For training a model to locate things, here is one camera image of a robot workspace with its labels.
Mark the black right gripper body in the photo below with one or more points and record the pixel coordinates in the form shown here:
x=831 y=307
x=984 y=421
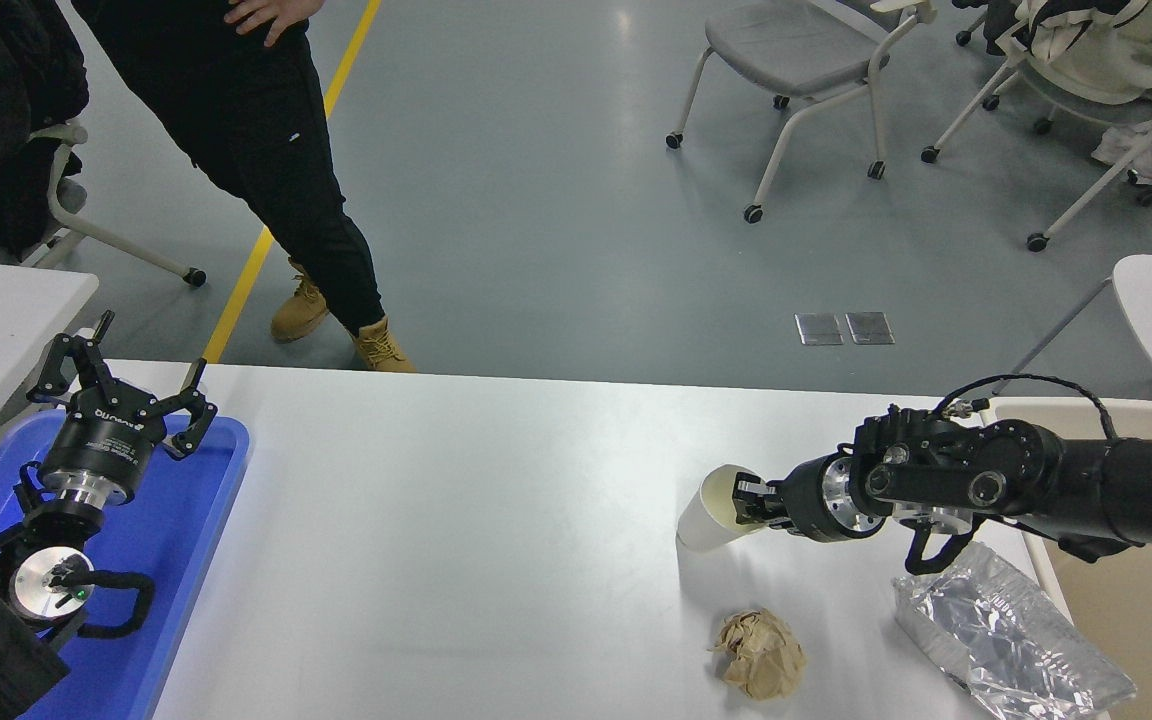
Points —
x=804 y=500

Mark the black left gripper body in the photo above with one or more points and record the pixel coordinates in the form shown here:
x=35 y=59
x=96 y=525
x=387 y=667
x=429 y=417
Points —
x=101 y=440

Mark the white paper cup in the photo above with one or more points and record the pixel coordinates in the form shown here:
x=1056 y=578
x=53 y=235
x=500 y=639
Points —
x=706 y=520

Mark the tan paper ball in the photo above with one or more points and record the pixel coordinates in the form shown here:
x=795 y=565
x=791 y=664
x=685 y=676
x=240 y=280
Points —
x=761 y=655

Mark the person's left hand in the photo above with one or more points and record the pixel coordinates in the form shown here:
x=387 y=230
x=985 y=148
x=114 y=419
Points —
x=266 y=15

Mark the blue plastic tray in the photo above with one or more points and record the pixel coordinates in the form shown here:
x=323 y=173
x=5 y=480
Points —
x=186 y=560

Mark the silver floor plate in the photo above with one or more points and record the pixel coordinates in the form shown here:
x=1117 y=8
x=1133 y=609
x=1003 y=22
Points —
x=869 y=328
x=819 y=329

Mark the white chair with castors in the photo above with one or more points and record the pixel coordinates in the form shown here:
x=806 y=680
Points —
x=61 y=133

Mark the person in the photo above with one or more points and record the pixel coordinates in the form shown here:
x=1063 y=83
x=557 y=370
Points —
x=236 y=120

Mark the large pale plastic bin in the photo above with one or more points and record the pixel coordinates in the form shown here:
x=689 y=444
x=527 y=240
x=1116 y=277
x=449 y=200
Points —
x=1136 y=610

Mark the grey seat wheeled chair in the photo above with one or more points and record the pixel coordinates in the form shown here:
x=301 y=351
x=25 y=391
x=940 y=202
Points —
x=786 y=40

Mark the cream jacket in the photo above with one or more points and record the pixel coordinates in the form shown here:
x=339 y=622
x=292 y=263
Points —
x=1106 y=45

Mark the white frame wheeled chair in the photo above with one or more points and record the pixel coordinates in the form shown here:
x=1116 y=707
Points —
x=1086 y=105

